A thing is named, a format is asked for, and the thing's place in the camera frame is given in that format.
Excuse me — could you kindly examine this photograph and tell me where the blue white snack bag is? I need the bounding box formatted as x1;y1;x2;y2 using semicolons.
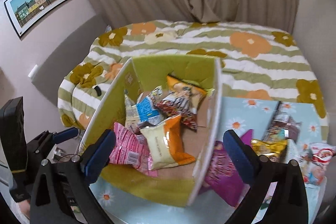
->
124;86;164;134

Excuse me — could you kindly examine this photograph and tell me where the person's left hand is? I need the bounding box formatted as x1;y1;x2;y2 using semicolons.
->
17;200;30;219

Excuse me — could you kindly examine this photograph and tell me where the light blue daisy cloth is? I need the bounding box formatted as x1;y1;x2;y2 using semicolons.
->
90;97;323;223

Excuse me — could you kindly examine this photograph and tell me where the dark brown snack bag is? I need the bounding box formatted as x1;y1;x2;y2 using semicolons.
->
262;101;302;143

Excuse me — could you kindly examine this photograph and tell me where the orange chips bag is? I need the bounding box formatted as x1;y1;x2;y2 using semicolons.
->
167;75;207;114

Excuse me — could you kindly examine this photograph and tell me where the framed harbour picture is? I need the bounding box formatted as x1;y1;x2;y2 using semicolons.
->
3;0;74;39

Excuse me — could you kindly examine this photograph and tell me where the purple potato chips bag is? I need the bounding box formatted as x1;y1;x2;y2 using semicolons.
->
198;140;249;207

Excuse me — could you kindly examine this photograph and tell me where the pink striped snack bag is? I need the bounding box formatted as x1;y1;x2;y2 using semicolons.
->
109;122;158;177

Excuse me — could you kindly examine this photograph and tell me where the red black snack bag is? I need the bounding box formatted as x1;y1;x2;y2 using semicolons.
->
155;92;198;131

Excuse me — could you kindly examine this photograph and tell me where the white wall switch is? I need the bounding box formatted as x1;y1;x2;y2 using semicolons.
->
28;64;39;79

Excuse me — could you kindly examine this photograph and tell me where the floral striped quilt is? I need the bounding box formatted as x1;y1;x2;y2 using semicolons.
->
58;20;329;140

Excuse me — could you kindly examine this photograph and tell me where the gold Pillows snack bag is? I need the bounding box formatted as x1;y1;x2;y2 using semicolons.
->
251;139;288;162

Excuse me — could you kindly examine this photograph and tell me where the cream orange snack bag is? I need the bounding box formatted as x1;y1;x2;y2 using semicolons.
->
140;115;195;170

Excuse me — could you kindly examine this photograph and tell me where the red white snack bag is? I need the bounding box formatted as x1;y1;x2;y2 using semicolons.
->
297;143;335;185

